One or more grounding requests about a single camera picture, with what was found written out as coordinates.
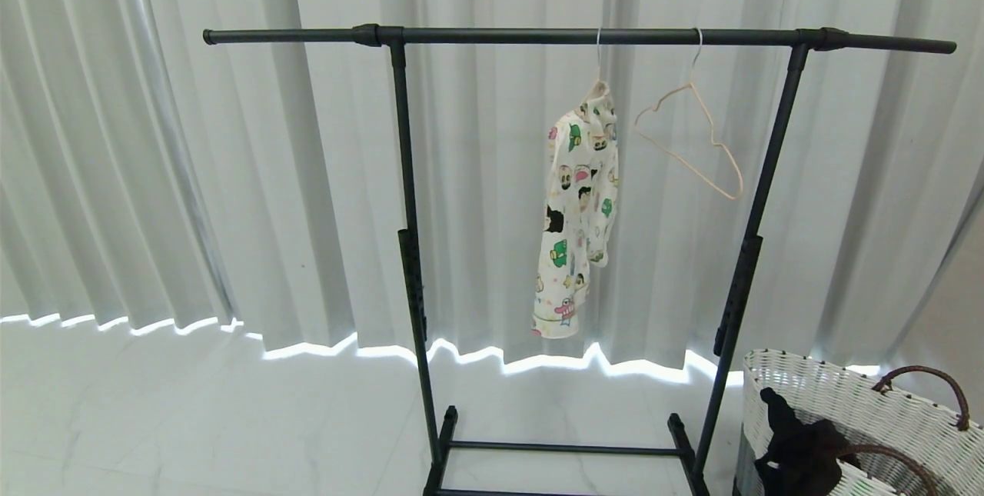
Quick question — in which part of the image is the cream printed garment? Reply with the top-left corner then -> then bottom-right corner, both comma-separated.
530,81 -> 620,340

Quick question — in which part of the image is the pink clothes hanger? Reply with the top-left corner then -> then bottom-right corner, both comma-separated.
633,28 -> 745,201
588,27 -> 616,108

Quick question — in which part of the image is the black garment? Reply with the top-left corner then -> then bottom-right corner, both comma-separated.
753,387 -> 863,496

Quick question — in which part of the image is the black clothes rack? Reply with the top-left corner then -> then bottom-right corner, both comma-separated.
202,23 -> 958,496

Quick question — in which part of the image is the white laundry basket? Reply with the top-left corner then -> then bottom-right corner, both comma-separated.
734,348 -> 984,496

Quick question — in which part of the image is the white curtain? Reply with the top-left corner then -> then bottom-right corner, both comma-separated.
0,0 -> 984,388

